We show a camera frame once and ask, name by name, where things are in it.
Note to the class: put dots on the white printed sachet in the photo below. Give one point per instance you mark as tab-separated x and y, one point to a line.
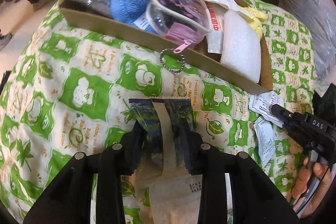
265	133
262	104

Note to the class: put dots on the pink zipper pouch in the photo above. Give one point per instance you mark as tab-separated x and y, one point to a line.
184	22

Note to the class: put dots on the yellow fluffy towel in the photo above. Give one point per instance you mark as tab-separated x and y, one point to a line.
255	18

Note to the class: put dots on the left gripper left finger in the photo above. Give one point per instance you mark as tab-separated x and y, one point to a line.
67	199

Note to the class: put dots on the clear bag white pads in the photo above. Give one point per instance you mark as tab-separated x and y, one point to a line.
174	198

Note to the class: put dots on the shallow cardboard tray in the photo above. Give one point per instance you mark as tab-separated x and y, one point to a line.
83	17

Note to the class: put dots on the white packet red text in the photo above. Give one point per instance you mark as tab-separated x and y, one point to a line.
215	38

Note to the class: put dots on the green patterned quilt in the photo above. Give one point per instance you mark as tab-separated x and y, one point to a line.
69	91

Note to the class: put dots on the large clear plastic bag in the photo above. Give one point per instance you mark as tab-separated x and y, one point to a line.
319	17

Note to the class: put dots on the blue printed sachet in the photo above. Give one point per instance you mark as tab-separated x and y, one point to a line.
160	117

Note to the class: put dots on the white foam sponge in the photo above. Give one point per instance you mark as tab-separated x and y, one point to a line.
241	51

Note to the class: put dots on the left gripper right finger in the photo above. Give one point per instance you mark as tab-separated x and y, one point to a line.
255	199

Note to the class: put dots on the person's right hand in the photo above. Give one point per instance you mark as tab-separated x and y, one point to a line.
324	176

